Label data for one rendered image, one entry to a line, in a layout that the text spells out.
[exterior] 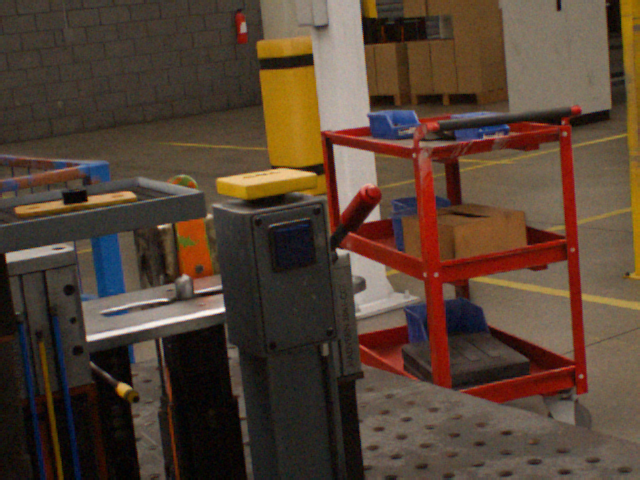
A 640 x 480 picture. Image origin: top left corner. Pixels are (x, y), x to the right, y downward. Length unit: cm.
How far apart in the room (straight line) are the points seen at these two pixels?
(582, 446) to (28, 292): 84
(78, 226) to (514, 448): 92
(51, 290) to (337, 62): 410
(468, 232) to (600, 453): 176
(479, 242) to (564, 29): 795
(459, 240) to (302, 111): 500
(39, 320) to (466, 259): 232
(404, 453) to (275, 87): 678
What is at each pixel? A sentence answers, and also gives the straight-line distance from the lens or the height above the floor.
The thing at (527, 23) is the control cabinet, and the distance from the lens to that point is 1150.
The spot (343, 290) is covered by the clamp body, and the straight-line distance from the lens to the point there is 113.
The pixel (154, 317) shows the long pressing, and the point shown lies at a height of 100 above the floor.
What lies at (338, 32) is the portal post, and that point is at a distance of 507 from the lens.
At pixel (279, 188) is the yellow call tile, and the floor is 115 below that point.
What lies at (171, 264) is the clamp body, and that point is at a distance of 142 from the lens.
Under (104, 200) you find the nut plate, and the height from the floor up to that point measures 116.
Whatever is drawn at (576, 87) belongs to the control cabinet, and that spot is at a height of 35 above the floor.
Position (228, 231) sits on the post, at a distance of 93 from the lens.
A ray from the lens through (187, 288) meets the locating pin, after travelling 128.
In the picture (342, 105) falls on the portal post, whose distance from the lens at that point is 508.
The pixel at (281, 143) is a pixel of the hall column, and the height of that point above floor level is 41.
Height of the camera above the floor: 128
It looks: 11 degrees down
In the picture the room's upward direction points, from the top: 6 degrees counter-clockwise
